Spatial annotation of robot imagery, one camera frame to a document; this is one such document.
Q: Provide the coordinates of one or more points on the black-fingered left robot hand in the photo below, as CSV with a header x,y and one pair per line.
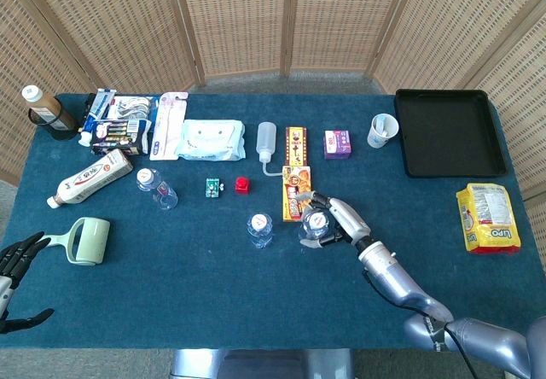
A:
x,y
19,255

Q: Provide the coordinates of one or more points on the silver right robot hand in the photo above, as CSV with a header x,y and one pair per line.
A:
x,y
350,219

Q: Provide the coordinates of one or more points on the clear water bottle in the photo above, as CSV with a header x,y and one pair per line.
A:
x,y
259,227
315,222
160,191

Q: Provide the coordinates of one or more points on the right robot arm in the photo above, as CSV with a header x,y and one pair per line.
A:
x,y
396,278

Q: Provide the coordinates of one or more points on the yellow curry box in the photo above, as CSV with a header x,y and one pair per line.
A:
x,y
294,182

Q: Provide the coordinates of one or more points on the green lint roller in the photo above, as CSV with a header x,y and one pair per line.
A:
x,y
89,242

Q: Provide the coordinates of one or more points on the purple small box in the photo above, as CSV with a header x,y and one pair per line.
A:
x,y
337,143

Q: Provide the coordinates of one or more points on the white paper cup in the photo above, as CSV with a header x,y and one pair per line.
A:
x,y
377,140

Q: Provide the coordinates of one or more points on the red brown snack box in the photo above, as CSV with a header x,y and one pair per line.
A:
x,y
296,146

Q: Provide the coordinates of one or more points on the white blue sachet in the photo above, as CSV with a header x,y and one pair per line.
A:
x,y
383,125

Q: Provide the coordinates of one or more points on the white brown milk tea bottle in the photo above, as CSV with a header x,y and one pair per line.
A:
x,y
91,180

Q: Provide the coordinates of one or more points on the small red box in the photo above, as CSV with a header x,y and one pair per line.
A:
x,y
242,185

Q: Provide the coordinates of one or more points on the translucent squeeze wash bottle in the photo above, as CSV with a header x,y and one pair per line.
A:
x,y
266,138

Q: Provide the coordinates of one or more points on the black plastic tray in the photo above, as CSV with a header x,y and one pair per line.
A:
x,y
450,133

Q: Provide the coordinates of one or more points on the yellow snack bag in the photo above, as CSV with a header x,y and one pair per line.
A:
x,y
488,219

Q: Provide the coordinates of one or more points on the small green circuit board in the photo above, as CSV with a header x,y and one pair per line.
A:
x,y
212,188

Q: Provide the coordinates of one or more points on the brown drink bottle white cap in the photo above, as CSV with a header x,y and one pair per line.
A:
x,y
49,106

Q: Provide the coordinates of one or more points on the battery pack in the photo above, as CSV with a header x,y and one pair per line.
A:
x,y
119,138

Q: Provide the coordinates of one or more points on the light blue wet wipes pack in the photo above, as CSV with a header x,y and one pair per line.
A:
x,y
211,140

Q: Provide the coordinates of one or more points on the silver robot torso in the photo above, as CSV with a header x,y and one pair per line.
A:
x,y
264,364

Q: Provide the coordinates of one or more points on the blue white toothpaste tube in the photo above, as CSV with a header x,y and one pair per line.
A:
x,y
99,106

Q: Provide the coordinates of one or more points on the white blister pack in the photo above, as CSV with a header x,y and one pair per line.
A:
x,y
132,106

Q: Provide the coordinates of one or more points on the pink toothbrush pack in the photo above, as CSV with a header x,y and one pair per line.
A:
x,y
168,127

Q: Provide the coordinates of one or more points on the woven folding screen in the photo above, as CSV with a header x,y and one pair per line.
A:
x,y
239,20

